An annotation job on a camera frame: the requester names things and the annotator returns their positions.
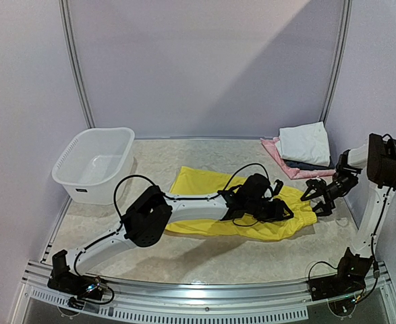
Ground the left aluminium frame post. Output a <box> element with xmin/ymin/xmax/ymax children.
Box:
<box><xmin>59</xmin><ymin>0</ymin><xmax>96</xmax><ymax>128</ymax></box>

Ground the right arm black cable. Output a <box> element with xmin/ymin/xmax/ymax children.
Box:
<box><xmin>369</xmin><ymin>188</ymin><xmax>396</xmax><ymax>271</ymax></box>

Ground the right aluminium frame post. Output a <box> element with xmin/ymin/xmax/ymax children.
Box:
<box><xmin>319</xmin><ymin>0</ymin><xmax>352</xmax><ymax>124</ymax></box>

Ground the front aluminium rail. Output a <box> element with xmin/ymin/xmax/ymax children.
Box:
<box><xmin>12</xmin><ymin>261</ymin><xmax>396</xmax><ymax>323</ymax></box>

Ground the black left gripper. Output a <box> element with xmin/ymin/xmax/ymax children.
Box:
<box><xmin>246</xmin><ymin>198</ymin><xmax>293</xmax><ymax>223</ymax></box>

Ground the white plastic laundry basket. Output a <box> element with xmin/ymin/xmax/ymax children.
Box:
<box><xmin>51</xmin><ymin>127</ymin><xmax>135</xmax><ymax>205</ymax></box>

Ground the folded pink garment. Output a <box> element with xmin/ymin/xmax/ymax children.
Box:
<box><xmin>260</xmin><ymin>137</ymin><xmax>335</xmax><ymax>180</ymax></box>

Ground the aluminium frame post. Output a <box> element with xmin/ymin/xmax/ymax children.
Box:
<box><xmin>59</xmin><ymin>0</ymin><xmax>96</xmax><ymax>128</ymax></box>
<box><xmin>319</xmin><ymin>0</ymin><xmax>352</xmax><ymax>124</ymax></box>

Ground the folded navy blue garment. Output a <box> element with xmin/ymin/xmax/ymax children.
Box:
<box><xmin>284</xmin><ymin>160</ymin><xmax>334</xmax><ymax>171</ymax></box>

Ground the white t-shirt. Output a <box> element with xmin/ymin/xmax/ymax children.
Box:
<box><xmin>275</xmin><ymin>121</ymin><xmax>331</xmax><ymax>167</ymax></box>

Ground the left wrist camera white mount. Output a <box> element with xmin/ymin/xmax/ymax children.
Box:
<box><xmin>268</xmin><ymin>180</ymin><xmax>284</xmax><ymax>199</ymax></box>

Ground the yellow garment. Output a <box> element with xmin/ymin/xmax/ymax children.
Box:
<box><xmin>165</xmin><ymin>166</ymin><xmax>318</xmax><ymax>242</ymax></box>

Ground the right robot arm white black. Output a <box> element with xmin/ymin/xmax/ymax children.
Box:
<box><xmin>301</xmin><ymin>133</ymin><xmax>396</xmax><ymax>294</ymax></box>

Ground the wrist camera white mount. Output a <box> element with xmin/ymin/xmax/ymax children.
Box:
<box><xmin>306</xmin><ymin>178</ymin><xmax>327</xmax><ymax>188</ymax></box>
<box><xmin>268</xmin><ymin>180</ymin><xmax>284</xmax><ymax>199</ymax></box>

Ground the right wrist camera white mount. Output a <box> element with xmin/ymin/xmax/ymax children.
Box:
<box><xmin>306</xmin><ymin>178</ymin><xmax>327</xmax><ymax>188</ymax></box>

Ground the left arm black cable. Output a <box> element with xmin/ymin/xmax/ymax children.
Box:
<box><xmin>72</xmin><ymin>163</ymin><xmax>270</xmax><ymax>304</ymax></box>

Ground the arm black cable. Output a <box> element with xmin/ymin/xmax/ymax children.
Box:
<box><xmin>369</xmin><ymin>188</ymin><xmax>396</xmax><ymax>271</ymax></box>
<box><xmin>72</xmin><ymin>163</ymin><xmax>270</xmax><ymax>304</ymax></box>

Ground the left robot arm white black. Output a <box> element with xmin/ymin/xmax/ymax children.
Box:
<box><xmin>49</xmin><ymin>173</ymin><xmax>294</xmax><ymax>293</ymax></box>

